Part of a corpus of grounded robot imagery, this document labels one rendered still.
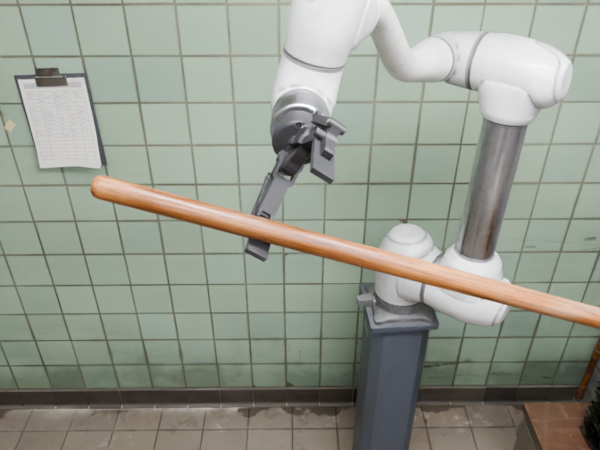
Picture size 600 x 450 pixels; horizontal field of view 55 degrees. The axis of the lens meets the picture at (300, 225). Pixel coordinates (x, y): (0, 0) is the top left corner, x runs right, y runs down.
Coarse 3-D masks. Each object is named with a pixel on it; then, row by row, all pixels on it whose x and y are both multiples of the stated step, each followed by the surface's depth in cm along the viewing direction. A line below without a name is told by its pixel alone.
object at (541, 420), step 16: (528, 416) 194; (544, 416) 194; (560, 416) 194; (576, 416) 194; (528, 432) 196; (544, 432) 188; (560, 432) 188; (576, 432) 188; (512, 448) 210; (528, 448) 196; (544, 448) 183; (560, 448) 183; (576, 448) 183
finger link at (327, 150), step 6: (336, 126) 70; (342, 126) 71; (330, 132) 71; (336, 132) 71; (324, 138) 70; (330, 138) 71; (336, 138) 71; (324, 144) 69; (330, 144) 70; (324, 150) 68; (330, 150) 68; (324, 156) 69; (330, 156) 69
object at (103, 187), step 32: (96, 192) 70; (128, 192) 70; (160, 192) 71; (224, 224) 72; (256, 224) 73; (320, 256) 75; (352, 256) 75; (384, 256) 75; (448, 288) 78; (480, 288) 77; (512, 288) 79; (576, 320) 80
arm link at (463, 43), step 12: (432, 36) 128; (444, 36) 128; (456, 36) 128; (468, 36) 128; (480, 36) 127; (456, 48) 127; (468, 48) 126; (456, 60) 127; (468, 60) 127; (456, 72) 129; (468, 72) 128; (456, 84) 132; (468, 84) 130
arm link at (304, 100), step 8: (280, 96) 89; (288, 96) 87; (296, 96) 86; (304, 96) 86; (312, 96) 87; (320, 96) 89; (280, 104) 86; (288, 104) 85; (296, 104) 85; (304, 104) 85; (312, 104) 85; (320, 104) 87; (272, 112) 89; (280, 112) 85; (312, 112) 85; (328, 112) 90; (272, 120) 86; (272, 128) 87
